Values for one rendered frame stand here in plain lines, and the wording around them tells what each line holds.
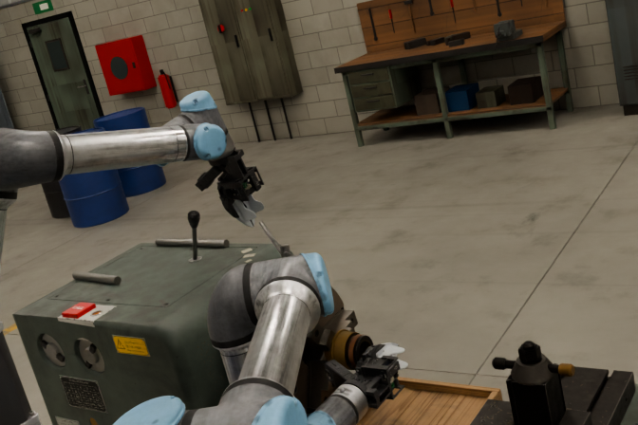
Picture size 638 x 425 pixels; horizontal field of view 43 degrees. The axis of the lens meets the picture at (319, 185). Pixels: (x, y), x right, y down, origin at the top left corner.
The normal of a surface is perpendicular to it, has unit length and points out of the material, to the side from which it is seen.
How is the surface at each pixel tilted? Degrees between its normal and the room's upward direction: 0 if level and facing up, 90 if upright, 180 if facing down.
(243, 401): 7
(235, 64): 90
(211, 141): 90
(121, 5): 90
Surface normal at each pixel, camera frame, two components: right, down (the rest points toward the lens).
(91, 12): -0.51, 0.34
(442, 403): -0.23, -0.94
